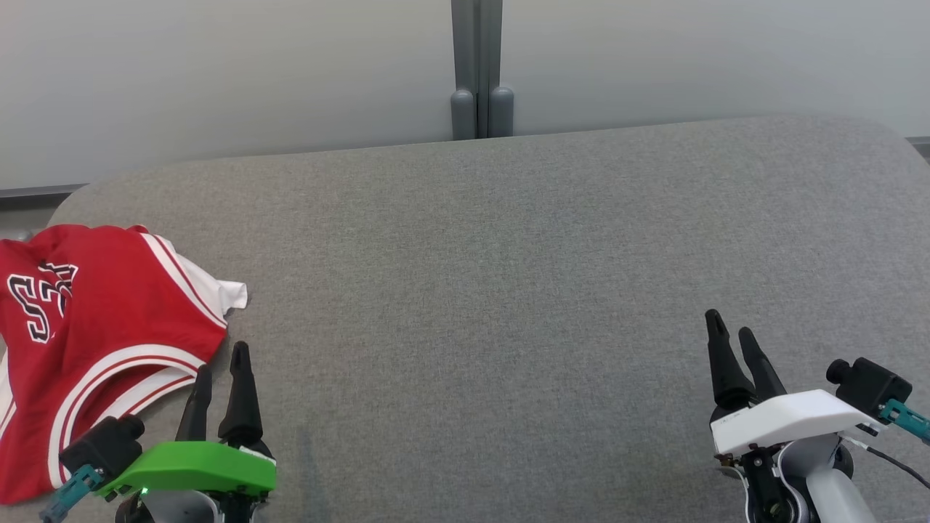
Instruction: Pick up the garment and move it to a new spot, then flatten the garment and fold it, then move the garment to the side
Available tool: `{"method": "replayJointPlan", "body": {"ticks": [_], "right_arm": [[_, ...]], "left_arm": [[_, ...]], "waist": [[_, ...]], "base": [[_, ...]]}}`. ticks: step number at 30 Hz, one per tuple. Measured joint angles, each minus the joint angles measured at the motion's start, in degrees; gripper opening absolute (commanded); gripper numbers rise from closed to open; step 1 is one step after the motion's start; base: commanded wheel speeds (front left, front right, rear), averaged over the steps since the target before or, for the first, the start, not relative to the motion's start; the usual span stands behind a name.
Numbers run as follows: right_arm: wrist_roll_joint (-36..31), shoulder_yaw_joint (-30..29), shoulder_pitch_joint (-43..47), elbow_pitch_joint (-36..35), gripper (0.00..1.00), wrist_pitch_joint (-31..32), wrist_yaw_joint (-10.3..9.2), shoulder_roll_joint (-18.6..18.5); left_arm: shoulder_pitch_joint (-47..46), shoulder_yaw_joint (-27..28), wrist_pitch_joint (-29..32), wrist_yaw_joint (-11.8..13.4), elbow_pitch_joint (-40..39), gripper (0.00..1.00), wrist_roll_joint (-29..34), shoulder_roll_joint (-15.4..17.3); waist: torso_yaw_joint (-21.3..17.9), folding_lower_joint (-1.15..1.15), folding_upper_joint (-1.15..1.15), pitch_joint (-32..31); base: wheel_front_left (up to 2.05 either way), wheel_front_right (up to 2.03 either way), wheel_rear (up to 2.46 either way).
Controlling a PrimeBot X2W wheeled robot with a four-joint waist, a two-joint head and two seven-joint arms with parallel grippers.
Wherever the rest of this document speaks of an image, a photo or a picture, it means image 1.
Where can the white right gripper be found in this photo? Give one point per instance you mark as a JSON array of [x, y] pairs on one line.
[[785, 418]]

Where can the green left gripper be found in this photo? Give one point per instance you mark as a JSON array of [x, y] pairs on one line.
[[196, 465]]

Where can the red basketball jersey white sleeves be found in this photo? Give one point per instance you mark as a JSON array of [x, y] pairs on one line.
[[102, 319]]

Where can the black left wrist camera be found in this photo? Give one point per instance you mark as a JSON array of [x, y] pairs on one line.
[[102, 447]]

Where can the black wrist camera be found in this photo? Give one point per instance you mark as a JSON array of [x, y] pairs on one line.
[[102, 447], [872, 385]]

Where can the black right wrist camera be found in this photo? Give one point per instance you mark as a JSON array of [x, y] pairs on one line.
[[872, 385]]

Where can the grey double partition post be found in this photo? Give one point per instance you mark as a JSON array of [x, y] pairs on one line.
[[477, 65]]

